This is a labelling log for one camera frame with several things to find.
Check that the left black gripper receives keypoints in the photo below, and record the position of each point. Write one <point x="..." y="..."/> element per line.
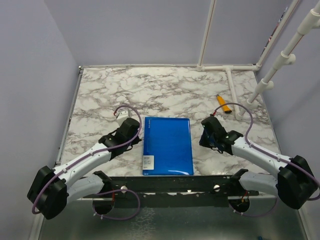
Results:
<point x="138" y="140"/>

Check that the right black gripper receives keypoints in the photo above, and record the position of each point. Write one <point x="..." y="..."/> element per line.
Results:
<point x="203" y="142"/>

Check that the blue plastic folder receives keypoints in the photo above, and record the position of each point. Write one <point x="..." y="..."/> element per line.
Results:
<point x="167" y="147"/>

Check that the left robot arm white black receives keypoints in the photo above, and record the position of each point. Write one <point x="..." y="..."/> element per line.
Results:
<point x="53" y="188"/>

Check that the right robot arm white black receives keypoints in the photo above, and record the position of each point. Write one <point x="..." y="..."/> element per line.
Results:
<point x="289" y="178"/>

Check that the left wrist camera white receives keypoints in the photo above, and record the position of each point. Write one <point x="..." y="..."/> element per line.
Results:
<point x="122" y="116"/>

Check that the black mounting rail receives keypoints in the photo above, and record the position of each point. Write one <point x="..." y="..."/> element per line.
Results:
<point x="171" y="191"/>

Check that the white PVC pipe frame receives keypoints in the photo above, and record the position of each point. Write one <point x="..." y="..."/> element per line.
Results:
<point x="226" y="67"/>

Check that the white PVC camera pole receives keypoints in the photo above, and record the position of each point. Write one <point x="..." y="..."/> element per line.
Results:
<point x="286" y="56"/>

